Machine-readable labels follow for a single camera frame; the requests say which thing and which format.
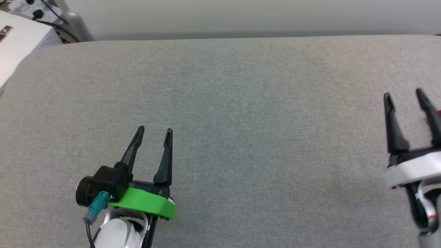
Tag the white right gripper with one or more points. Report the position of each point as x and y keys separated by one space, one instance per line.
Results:
x=417 y=167

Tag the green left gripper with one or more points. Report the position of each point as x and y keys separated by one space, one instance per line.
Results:
x=148 y=201

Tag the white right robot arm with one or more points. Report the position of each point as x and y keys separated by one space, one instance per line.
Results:
x=427 y=210

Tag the white equipment box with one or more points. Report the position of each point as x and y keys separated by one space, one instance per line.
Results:
x=20 y=51

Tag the white power strip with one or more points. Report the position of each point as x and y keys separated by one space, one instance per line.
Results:
x=22 y=8

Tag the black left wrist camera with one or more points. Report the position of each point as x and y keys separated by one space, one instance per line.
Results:
x=106 y=182

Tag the grey partition post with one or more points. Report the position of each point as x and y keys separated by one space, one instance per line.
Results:
x=74 y=24

